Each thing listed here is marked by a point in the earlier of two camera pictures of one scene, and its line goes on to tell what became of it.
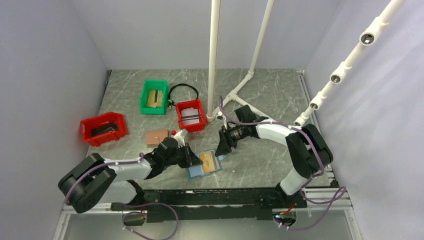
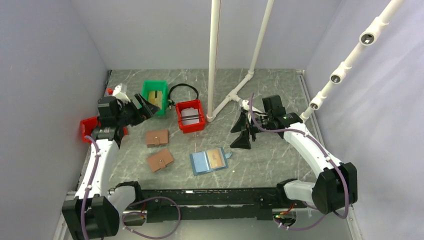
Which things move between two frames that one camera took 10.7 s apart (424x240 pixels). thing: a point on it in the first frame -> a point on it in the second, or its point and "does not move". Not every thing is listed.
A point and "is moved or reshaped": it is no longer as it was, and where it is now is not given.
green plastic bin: x=154 y=85 does not move
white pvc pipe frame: x=213 y=62 does not move
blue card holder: x=211 y=164 is moved or reshaped
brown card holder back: x=153 y=137 does not move
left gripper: x=190 y=159 -> x=140 y=116
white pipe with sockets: x=368 y=37 does not move
